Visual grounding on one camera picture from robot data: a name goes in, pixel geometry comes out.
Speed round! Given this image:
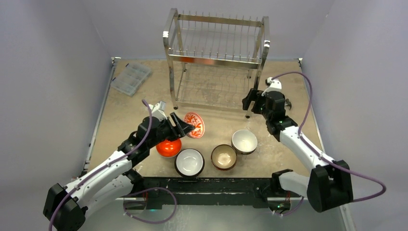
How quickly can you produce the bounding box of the dark bowl cream inside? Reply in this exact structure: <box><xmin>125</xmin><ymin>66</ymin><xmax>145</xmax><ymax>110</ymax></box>
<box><xmin>231</xmin><ymin>129</ymin><xmax>258</xmax><ymax>155</ymax></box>

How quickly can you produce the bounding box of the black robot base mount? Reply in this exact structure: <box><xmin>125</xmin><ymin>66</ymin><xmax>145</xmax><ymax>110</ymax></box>
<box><xmin>123</xmin><ymin>170</ymin><xmax>292</xmax><ymax>210</ymax></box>

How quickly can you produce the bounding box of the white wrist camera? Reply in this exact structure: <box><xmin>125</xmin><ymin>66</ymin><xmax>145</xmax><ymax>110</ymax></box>
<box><xmin>261</xmin><ymin>77</ymin><xmax>282</xmax><ymax>96</ymax></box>
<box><xmin>149</xmin><ymin>101</ymin><xmax>166</xmax><ymax>121</ymax></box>

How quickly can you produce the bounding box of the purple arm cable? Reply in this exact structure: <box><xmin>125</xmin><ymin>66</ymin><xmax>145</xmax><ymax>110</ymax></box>
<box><xmin>271</xmin><ymin>71</ymin><xmax>387</xmax><ymax>204</ymax></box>
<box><xmin>48</xmin><ymin>99</ymin><xmax>153</xmax><ymax>231</ymax></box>

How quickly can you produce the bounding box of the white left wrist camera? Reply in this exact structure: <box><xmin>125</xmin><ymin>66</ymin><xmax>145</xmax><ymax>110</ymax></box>
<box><xmin>149</xmin><ymin>101</ymin><xmax>166</xmax><ymax>121</ymax></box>

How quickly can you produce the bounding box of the brown bowl tan inside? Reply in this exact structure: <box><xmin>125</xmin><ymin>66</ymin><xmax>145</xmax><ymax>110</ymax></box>
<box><xmin>211</xmin><ymin>144</ymin><xmax>237</xmax><ymax>171</ymax></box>

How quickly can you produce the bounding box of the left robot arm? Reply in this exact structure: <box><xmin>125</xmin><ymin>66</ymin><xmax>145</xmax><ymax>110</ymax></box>
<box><xmin>43</xmin><ymin>113</ymin><xmax>195</xmax><ymax>231</ymax></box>

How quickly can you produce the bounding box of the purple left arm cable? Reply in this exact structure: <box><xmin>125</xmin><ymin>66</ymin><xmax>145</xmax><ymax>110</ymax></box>
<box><xmin>48</xmin><ymin>99</ymin><xmax>153</xmax><ymax>231</ymax></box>

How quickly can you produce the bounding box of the clear plastic organizer box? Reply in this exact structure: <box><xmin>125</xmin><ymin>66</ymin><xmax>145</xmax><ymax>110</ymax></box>
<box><xmin>110</xmin><ymin>62</ymin><xmax>152</xmax><ymax>97</ymax></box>

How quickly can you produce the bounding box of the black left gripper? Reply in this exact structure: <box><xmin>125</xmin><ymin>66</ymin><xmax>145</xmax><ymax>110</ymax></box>
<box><xmin>148</xmin><ymin>113</ymin><xmax>194</xmax><ymax>149</ymax></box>

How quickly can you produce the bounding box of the orange floral patterned bowl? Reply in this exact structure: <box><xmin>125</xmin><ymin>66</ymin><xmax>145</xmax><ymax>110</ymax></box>
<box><xmin>183</xmin><ymin>112</ymin><xmax>205</xmax><ymax>139</ymax></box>

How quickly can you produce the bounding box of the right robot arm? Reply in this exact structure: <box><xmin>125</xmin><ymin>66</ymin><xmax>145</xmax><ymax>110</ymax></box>
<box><xmin>242</xmin><ymin>89</ymin><xmax>354</xmax><ymax>212</ymax></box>

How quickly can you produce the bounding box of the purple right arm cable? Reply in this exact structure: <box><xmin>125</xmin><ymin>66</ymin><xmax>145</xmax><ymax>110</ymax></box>
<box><xmin>271</xmin><ymin>71</ymin><xmax>387</xmax><ymax>204</ymax></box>

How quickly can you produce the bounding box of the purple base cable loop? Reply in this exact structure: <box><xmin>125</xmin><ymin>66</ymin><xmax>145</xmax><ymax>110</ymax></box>
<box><xmin>123</xmin><ymin>187</ymin><xmax>178</xmax><ymax>225</ymax></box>

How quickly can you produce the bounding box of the red orange bowl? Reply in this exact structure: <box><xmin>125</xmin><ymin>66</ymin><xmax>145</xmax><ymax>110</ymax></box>
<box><xmin>156</xmin><ymin>139</ymin><xmax>182</xmax><ymax>158</ymax></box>

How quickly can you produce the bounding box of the black handled claw hammer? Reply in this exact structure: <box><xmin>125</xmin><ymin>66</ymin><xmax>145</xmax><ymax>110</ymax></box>
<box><xmin>285</xmin><ymin>99</ymin><xmax>292</xmax><ymax>110</ymax></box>

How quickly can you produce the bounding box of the stainless steel dish rack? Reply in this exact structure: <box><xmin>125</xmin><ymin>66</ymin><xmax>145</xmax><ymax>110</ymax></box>
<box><xmin>163</xmin><ymin>8</ymin><xmax>270</xmax><ymax>111</ymax></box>

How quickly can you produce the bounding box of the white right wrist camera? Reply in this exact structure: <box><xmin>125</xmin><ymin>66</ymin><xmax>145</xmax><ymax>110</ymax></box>
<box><xmin>261</xmin><ymin>77</ymin><xmax>282</xmax><ymax>96</ymax></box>

